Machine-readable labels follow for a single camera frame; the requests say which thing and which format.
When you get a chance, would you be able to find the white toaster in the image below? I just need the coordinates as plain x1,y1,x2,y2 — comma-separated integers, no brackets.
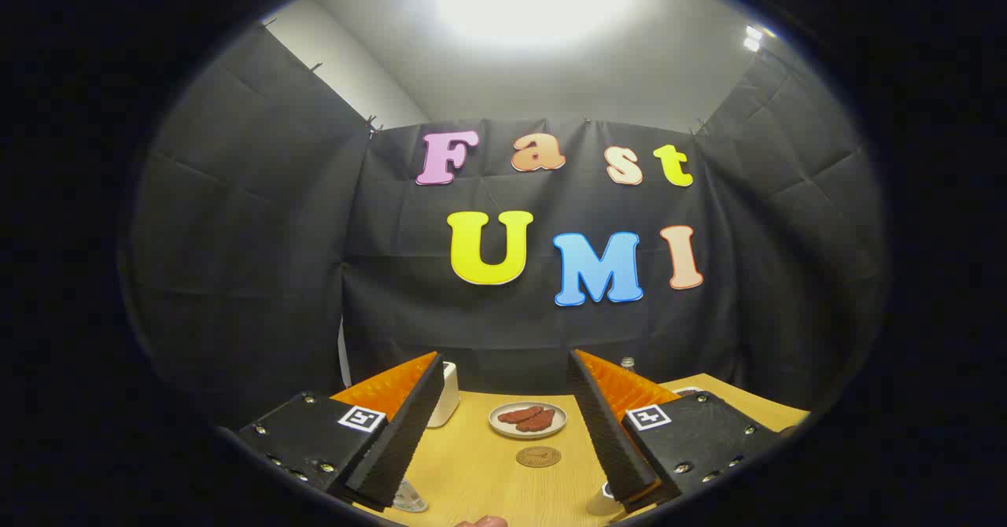
427,361,461,428

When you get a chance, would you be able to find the white round plate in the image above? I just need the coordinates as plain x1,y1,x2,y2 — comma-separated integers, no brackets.
489,401,568,440

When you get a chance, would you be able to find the black backdrop cloth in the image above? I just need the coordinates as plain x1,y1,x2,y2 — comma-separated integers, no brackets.
126,24,886,433

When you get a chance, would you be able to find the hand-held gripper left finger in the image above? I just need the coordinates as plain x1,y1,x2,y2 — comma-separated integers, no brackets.
236,352,445,510

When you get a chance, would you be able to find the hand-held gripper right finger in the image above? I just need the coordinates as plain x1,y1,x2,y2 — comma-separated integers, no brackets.
566,348,789,512

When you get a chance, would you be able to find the white cup wooden handle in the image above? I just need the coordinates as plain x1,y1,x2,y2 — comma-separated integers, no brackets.
586,481,624,517

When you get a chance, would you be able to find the wooden table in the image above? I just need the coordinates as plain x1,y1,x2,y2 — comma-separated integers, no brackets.
354,374,811,527

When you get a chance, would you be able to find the white juice bottle green label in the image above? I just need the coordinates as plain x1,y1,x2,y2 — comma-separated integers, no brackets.
391,478,430,514

